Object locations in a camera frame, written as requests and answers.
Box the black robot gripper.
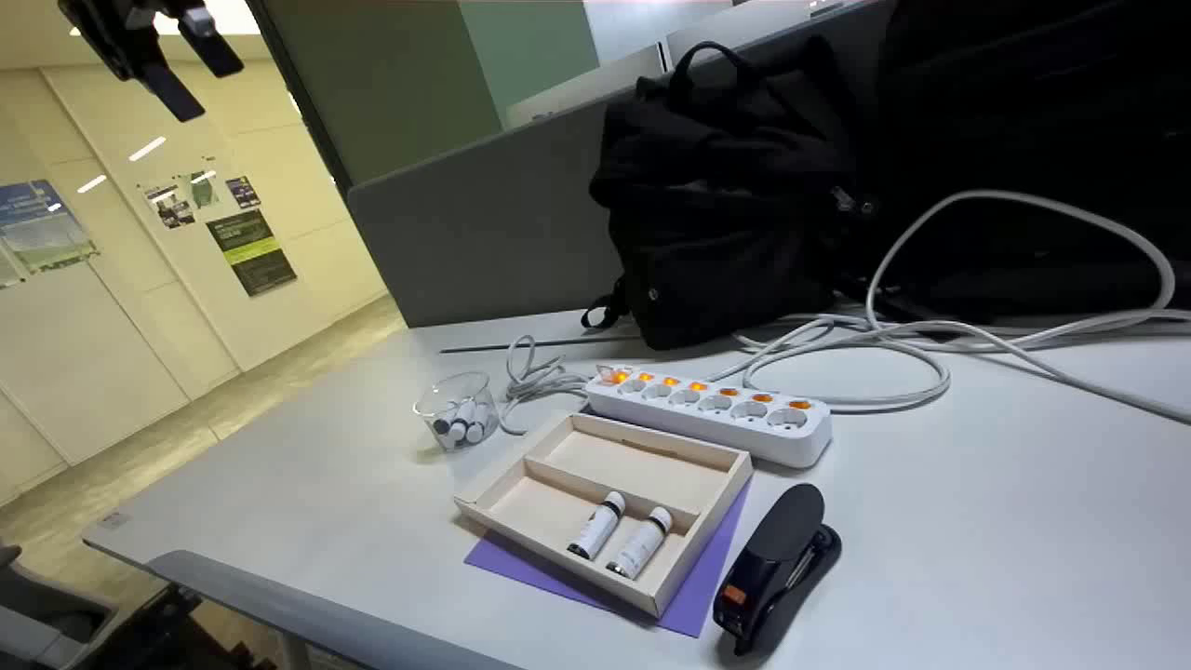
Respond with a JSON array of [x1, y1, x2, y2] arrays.
[[51, 0, 249, 128]]

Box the clear plastic container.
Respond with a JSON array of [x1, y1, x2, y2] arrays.
[[410, 370, 502, 454]]

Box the wooden compartment tray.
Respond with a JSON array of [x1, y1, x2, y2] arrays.
[[455, 407, 754, 623]]

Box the white bottle black cap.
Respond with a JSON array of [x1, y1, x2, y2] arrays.
[[604, 502, 678, 583], [564, 486, 631, 561]]

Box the green and black poster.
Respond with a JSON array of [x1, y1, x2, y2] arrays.
[[202, 205, 301, 303]]

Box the green pillar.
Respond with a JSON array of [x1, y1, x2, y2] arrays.
[[241, 0, 604, 195]]

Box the grey desk partition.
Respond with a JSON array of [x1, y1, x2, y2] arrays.
[[342, 0, 896, 330]]

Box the black backpack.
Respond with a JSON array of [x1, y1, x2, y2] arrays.
[[575, 33, 887, 355]]

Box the white power strip orange switches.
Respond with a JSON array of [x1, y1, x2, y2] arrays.
[[575, 360, 839, 474]]

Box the purple paper sheet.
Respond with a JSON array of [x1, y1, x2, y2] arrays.
[[463, 480, 754, 644]]

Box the black stapler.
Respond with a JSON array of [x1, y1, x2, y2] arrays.
[[712, 480, 845, 657]]

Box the small wall photo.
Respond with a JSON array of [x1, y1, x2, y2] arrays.
[[143, 184, 202, 236], [222, 172, 265, 212], [182, 169, 222, 212]]

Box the blue wall poster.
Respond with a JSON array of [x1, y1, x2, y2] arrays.
[[0, 176, 100, 283]]

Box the thin white cable bundle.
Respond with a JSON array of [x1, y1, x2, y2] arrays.
[[494, 330, 594, 439]]

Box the thick white cable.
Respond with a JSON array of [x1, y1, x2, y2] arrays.
[[726, 186, 1191, 424]]

